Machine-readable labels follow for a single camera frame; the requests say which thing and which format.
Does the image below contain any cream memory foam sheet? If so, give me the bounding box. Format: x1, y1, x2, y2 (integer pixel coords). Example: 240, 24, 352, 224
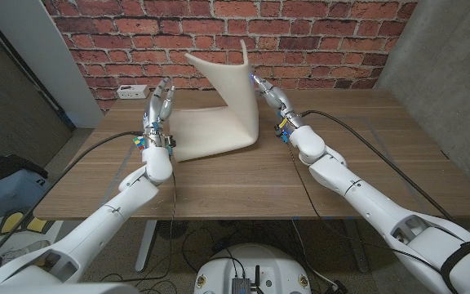
168, 38, 260, 163

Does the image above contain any black round fan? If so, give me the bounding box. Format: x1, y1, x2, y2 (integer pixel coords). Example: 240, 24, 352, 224
156, 220, 189, 241

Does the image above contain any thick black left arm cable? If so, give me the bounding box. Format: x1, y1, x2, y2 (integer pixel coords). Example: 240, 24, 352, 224
0, 130, 144, 270

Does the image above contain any white power strip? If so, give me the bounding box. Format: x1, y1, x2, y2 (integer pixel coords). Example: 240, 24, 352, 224
116, 84, 151, 100

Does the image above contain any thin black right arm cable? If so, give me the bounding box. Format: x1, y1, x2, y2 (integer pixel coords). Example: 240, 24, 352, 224
286, 140, 454, 283

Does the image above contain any blue storage bin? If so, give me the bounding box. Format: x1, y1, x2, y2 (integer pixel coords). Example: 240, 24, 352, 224
0, 169, 52, 224

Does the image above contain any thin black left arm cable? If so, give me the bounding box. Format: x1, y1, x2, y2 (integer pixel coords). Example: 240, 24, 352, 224
95, 171, 178, 283

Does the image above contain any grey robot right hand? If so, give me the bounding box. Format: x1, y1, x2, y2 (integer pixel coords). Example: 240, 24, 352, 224
251, 73, 305, 138

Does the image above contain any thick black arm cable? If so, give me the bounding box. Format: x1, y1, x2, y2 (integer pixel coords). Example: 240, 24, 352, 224
0, 130, 144, 270
299, 109, 456, 224

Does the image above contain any small grey electronics box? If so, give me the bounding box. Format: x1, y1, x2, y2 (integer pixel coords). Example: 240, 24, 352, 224
230, 277, 252, 294

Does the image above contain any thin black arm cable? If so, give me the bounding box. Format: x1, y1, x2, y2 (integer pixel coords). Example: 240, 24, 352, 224
286, 140, 454, 283
95, 171, 178, 283

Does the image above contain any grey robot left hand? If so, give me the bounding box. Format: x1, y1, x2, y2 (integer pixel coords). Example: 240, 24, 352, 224
141, 77, 177, 151

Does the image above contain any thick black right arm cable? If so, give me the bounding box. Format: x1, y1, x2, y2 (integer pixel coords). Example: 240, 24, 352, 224
299, 109, 456, 224

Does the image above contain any white sneaker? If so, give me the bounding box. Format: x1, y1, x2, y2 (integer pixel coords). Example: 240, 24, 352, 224
0, 239, 51, 265

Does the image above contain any white floor cable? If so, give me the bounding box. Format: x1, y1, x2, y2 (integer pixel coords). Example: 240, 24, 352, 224
290, 219, 338, 289

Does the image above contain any white metal table leg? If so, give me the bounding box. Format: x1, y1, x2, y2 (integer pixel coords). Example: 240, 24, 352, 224
343, 219, 370, 274
135, 220, 158, 274

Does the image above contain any white wall panel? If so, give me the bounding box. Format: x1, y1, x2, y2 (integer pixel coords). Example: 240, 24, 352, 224
0, 0, 105, 130

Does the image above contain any black cloth bag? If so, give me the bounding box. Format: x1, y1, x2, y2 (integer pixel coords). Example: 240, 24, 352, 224
0, 154, 49, 193

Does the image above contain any white robot torso base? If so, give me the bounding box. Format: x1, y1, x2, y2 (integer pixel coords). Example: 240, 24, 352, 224
193, 243, 313, 294

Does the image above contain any yellow and black pad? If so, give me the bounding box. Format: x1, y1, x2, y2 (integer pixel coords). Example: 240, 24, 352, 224
0, 207, 51, 236

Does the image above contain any red brick print backdrop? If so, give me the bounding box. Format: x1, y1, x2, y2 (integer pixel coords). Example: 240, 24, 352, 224
41, 0, 419, 114

